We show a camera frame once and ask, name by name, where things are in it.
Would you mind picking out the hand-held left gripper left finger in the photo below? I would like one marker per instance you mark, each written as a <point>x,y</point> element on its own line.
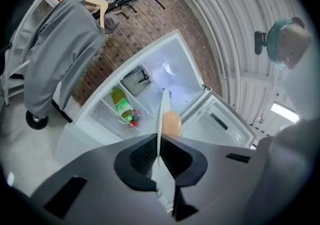
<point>95,169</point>

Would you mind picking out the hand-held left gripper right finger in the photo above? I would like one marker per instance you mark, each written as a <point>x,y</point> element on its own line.
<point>220,179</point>

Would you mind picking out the brown egg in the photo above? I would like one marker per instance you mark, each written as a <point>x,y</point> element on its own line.
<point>172,122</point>

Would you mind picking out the white fridge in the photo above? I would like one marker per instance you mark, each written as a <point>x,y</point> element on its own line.
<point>175,74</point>

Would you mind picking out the red fruit bag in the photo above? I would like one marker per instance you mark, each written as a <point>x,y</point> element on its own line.
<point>135,118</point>

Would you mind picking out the green drink bottle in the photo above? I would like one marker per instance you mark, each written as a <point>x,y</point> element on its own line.
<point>122,104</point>

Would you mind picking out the black rack wheel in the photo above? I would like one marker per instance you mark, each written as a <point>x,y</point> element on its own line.
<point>36,119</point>

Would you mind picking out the ceiling light panel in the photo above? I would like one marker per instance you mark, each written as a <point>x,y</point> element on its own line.
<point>284,112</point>

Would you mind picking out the metal mesh basket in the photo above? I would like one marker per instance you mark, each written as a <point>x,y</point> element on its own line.
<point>136,82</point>

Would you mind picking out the gray jacket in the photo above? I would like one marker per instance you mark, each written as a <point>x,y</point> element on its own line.
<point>62,51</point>

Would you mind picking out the wooden clothes hanger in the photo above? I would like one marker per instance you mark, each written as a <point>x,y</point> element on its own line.
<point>101,10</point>

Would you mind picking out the row of white ceiling pipes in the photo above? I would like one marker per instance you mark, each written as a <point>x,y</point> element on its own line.
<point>225,19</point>

